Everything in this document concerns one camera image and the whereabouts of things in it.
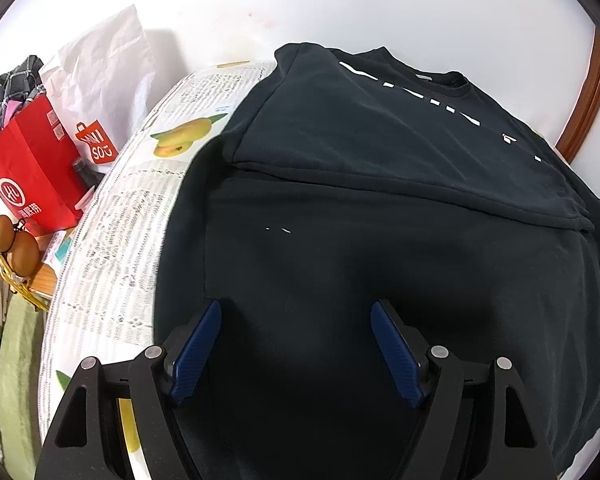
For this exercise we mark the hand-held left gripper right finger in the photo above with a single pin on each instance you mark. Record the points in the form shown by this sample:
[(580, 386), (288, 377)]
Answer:
[(395, 355)]

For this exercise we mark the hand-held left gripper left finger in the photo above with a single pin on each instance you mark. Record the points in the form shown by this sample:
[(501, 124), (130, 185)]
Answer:
[(195, 355)]

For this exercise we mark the black sweatshirt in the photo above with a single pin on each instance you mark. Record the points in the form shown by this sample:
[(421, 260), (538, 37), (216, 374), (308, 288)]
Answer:
[(355, 210)]

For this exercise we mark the fruit print tablecloth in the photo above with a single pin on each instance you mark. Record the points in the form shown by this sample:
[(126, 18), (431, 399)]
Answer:
[(110, 240)]

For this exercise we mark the green cloth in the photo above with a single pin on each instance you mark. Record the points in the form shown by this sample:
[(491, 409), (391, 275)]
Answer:
[(15, 385)]

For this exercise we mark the brown gourd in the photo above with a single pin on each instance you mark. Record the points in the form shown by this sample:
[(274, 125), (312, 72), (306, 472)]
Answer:
[(20, 255)]

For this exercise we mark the red paper bag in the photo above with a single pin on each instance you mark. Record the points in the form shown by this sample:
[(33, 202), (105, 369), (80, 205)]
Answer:
[(30, 170)]

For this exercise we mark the white shopping bag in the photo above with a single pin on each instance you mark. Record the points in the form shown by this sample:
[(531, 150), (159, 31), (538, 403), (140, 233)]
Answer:
[(100, 70)]

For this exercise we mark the dark checkered cloth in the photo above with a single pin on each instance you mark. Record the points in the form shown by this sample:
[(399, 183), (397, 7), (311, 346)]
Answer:
[(10, 85)]

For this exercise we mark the wooden door frame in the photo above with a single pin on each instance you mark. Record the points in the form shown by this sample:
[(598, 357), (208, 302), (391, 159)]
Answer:
[(587, 100)]

